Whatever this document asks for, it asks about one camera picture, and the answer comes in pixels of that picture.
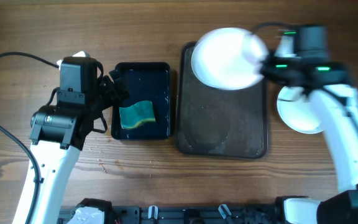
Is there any green and yellow sponge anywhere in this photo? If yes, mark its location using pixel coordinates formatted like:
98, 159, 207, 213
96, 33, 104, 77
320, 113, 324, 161
119, 101, 156, 129

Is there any brown serving tray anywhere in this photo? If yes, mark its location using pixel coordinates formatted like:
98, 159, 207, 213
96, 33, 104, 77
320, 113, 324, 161
174, 42, 269, 159

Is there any black water tray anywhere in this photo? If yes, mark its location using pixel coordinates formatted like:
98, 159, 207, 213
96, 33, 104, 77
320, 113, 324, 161
111, 62, 171, 140

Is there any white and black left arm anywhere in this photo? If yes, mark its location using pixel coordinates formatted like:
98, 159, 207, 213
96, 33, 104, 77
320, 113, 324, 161
13, 51, 129, 223

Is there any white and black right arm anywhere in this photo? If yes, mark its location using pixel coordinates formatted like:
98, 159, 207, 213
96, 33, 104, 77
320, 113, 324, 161
259, 54, 358, 223

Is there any white plate with blue water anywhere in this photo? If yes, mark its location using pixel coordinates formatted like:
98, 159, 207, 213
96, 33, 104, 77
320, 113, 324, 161
191, 27, 269, 90

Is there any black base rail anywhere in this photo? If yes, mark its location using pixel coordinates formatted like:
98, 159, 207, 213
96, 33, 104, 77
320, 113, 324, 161
57, 198, 284, 224

